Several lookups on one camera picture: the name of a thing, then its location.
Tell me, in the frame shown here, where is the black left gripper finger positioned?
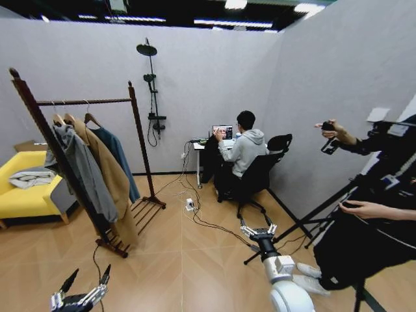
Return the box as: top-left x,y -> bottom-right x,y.
79,264 -> 112,306
50,268 -> 80,309

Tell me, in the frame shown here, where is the folded white grey garment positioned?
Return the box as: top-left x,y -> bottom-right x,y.
8,171 -> 55,190

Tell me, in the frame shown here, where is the blue garment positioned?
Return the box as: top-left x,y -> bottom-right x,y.
88,126 -> 141,204

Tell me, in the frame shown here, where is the wooden clothes hanger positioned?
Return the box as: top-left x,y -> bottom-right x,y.
83,99 -> 102,128
62,100 -> 77,126
51,101 -> 66,128

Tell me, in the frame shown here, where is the black tripod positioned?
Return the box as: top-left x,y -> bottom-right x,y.
243,175 -> 368,266

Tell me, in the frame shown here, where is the white shoe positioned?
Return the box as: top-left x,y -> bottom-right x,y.
296,262 -> 322,279
292,274 -> 332,296

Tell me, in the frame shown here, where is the black office chair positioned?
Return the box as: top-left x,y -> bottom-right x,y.
216,133 -> 293,225

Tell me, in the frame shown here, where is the seated person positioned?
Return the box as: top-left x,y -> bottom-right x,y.
214,110 -> 270,196

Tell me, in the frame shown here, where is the black jacket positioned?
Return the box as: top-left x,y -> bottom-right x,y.
200,135 -> 225,185

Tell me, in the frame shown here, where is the white desk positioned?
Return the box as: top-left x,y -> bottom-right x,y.
187,138 -> 241,189

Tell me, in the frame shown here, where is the standing person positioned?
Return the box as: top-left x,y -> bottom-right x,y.
313,118 -> 416,312

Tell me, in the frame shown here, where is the yellow sofa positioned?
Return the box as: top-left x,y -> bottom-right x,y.
0,150 -> 79,230

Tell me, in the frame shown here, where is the camel long coat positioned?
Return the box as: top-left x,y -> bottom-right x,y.
70,117 -> 140,250

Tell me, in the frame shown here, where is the open laptop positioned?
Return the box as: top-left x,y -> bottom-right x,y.
211,125 -> 237,141

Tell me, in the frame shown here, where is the grey hooded sweatshirt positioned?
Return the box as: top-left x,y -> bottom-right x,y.
44,123 -> 120,224

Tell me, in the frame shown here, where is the cardboard box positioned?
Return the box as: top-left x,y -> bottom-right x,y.
13,140 -> 49,153

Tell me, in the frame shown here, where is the black shower column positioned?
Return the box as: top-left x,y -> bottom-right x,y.
144,37 -> 168,147

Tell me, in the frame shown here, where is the white paper sheet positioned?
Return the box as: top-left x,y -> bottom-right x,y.
366,107 -> 391,124
396,97 -> 416,123

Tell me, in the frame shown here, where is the dark wooden clothes rack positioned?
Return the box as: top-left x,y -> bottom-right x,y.
8,67 -> 167,259

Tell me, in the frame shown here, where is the thin black cable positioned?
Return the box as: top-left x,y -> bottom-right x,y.
92,243 -> 105,312

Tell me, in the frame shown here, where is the black floor cable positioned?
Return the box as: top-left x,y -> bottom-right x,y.
177,142 -> 261,251

